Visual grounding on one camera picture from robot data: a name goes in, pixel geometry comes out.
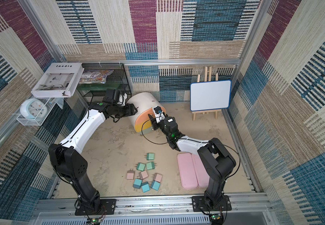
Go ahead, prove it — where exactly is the pink plug right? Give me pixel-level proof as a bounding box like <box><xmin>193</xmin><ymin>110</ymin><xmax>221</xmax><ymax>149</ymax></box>
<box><xmin>153</xmin><ymin>173</ymin><xmax>163</xmax><ymax>183</ymax></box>

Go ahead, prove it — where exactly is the colourful snack bag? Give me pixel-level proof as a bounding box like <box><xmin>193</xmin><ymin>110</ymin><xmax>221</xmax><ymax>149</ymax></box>
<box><xmin>79</xmin><ymin>70</ymin><xmax>114</xmax><ymax>84</ymax></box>

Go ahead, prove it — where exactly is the pink case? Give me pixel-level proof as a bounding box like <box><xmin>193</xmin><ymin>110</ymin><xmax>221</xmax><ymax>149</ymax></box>
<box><xmin>177</xmin><ymin>153</ymin><xmax>209</xmax><ymax>189</ymax></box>

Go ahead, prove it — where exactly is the pink plug left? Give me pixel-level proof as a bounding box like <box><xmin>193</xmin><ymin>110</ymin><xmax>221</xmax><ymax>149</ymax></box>
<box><xmin>126</xmin><ymin>170</ymin><xmax>135</xmax><ymax>181</ymax></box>

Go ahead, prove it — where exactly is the green plug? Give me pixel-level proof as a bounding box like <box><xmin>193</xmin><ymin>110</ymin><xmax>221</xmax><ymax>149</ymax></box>
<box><xmin>146</xmin><ymin>161</ymin><xmax>156</xmax><ymax>170</ymax></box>
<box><xmin>136</xmin><ymin>163</ymin><xmax>146</xmax><ymax>171</ymax></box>
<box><xmin>145</xmin><ymin>153</ymin><xmax>155</xmax><ymax>161</ymax></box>

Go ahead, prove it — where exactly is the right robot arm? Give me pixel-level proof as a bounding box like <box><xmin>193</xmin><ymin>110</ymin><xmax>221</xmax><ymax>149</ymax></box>
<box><xmin>149</xmin><ymin>106</ymin><xmax>240</xmax><ymax>210</ymax></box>

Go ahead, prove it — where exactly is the blue plug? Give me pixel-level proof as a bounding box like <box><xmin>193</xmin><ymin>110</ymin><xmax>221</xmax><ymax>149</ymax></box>
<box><xmin>150</xmin><ymin>180</ymin><xmax>161</xmax><ymax>191</ymax></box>
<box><xmin>133</xmin><ymin>179</ymin><xmax>142</xmax><ymax>189</ymax></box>
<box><xmin>141</xmin><ymin>182</ymin><xmax>150</xmax><ymax>193</ymax></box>

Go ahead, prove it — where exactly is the blue plug right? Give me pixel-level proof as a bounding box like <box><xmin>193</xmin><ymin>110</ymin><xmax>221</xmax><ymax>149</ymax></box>
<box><xmin>150</xmin><ymin>180</ymin><xmax>161</xmax><ymax>191</ymax></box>

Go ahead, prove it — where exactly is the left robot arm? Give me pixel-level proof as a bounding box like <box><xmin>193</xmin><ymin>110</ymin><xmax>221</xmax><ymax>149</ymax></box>
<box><xmin>48</xmin><ymin>102</ymin><xmax>138</xmax><ymax>213</ymax></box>

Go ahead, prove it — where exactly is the green book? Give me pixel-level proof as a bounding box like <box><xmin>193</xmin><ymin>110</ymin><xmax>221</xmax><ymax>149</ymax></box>
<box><xmin>77</xmin><ymin>82</ymin><xmax>121</xmax><ymax>91</ymax></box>

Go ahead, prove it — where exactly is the blue framed whiteboard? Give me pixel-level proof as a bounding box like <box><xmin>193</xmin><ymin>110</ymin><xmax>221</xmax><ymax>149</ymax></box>
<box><xmin>190</xmin><ymin>80</ymin><xmax>232</xmax><ymax>112</ymax></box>

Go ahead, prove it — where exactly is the white alarm clock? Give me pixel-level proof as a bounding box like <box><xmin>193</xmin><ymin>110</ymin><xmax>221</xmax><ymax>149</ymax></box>
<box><xmin>20</xmin><ymin>98</ymin><xmax>49</xmax><ymax>120</ymax></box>

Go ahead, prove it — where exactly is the blue plug middle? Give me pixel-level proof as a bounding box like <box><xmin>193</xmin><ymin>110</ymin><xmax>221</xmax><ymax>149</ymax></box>
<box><xmin>141</xmin><ymin>182</ymin><xmax>150</xmax><ymax>193</ymax></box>

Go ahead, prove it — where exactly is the white magazine box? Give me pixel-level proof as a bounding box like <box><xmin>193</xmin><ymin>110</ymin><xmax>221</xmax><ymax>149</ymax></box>
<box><xmin>31</xmin><ymin>63</ymin><xmax>84</xmax><ymax>98</ymax></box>

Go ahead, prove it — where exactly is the pink plug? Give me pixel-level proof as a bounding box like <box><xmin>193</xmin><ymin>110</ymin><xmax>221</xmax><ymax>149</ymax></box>
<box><xmin>153</xmin><ymin>173</ymin><xmax>163</xmax><ymax>183</ymax></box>
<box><xmin>139</xmin><ymin>171</ymin><xmax>149</xmax><ymax>180</ymax></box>
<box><xmin>126</xmin><ymin>170</ymin><xmax>135</xmax><ymax>181</ymax></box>

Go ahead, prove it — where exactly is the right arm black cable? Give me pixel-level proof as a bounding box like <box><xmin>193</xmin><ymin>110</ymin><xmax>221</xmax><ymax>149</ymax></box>
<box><xmin>141</xmin><ymin>118</ymin><xmax>241</xmax><ymax>181</ymax></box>

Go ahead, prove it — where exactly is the wooden easel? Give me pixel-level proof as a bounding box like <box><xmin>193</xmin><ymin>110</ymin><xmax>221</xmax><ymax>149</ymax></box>
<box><xmin>190</xmin><ymin>66</ymin><xmax>220</xmax><ymax>121</ymax></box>

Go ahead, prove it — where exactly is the black wire shelf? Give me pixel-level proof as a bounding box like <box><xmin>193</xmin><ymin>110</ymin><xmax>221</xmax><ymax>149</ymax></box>
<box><xmin>77</xmin><ymin>63</ymin><xmax>132</xmax><ymax>105</ymax></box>

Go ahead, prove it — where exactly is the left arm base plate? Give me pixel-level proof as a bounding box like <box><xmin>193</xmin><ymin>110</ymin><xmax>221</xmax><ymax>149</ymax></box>
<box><xmin>74</xmin><ymin>198</ymin><xmax>117</xmax><ymax>216</ymax></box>

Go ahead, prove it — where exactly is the pink plug middle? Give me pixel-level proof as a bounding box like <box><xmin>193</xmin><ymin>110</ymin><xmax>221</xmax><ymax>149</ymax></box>
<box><xmin>139</xmin><ymin>171</ymin><xmax>149</xmax><ymax>180</ymax></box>

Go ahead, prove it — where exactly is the blue plug left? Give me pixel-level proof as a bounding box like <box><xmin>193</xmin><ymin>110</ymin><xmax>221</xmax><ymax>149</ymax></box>
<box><xmin>133</xmin><ymin>179</ymin><xmax>142</xmax><ymax>189</ymax></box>

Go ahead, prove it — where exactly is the clear wire basket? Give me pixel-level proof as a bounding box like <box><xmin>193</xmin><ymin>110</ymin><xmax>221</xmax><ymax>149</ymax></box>
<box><xmin>13</xmin><ymin>98</ymin><xmax>64</xmax><ymax>126</ymax></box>

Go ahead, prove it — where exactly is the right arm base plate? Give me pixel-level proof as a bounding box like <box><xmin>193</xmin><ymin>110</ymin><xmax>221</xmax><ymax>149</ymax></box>
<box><xmin>191</xmin><ymin>195</ymin><xmax>232</xmax><ymax>213</ymax></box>

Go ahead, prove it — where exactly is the white round drawer cabinet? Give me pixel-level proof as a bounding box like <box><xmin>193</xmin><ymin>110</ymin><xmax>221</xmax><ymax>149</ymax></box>
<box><xmin>128</xmin><ymin>92</ymin><xmax>166</xmax><ymax>135</ymax></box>

